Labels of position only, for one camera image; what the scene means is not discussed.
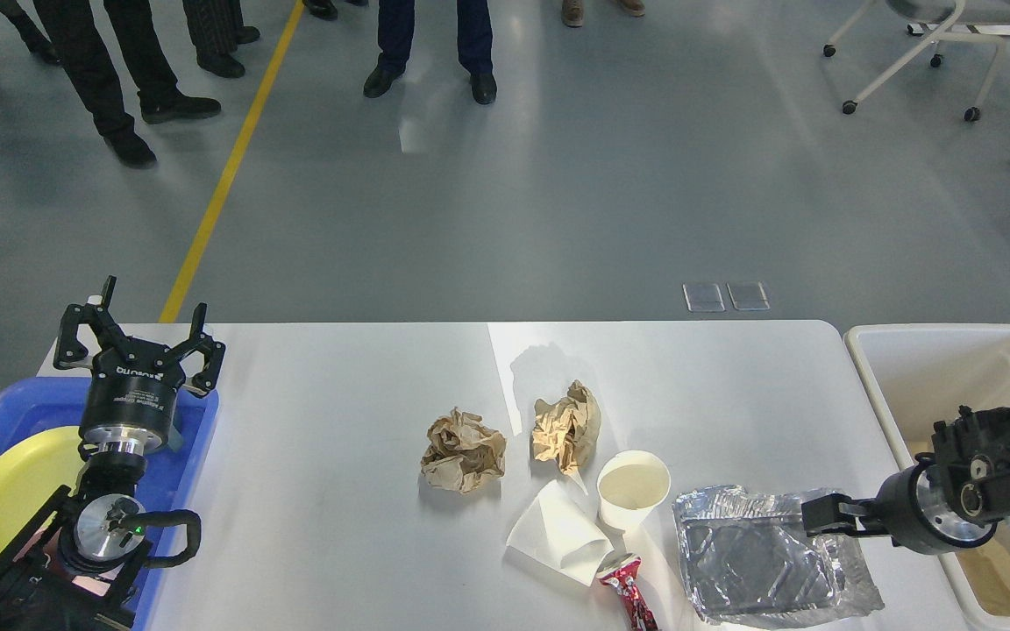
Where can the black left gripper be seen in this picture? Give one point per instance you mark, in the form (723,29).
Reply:
(130,399)

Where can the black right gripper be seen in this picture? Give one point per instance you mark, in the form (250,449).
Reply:
(910,506)

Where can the silver foil bag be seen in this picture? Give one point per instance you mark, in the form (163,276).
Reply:
(745,558)

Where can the yellow plastic plate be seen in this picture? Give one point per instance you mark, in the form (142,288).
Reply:
(31,471)

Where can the tan paper ball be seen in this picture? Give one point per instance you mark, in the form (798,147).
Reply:
(566,432)

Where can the pink ribbed mug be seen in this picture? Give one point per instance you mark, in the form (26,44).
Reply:
(51,549)

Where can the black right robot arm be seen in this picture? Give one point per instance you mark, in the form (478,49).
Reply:
(952,499)

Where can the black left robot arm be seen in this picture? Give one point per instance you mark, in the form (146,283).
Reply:
(73,565)

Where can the grey-blue mug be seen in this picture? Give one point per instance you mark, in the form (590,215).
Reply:
(175,440)

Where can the blue plastic tray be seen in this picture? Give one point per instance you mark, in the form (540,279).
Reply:
(41,403)

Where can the white plastic bin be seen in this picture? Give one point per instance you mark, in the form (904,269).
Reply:
(917,374)

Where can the white paper cup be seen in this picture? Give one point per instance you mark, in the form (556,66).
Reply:
(630,485)

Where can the red snack wrapper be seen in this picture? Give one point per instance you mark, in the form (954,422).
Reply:
(621,573)

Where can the floor outlet cover pair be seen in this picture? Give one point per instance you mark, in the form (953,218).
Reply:
(710,297)

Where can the white paper napkin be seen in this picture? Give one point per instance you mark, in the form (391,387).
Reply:
(555,532)

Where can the crumpled brown paper ball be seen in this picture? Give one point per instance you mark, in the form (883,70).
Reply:
(463,454)

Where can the white rolling chair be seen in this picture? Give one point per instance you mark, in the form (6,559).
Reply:
(933,25)

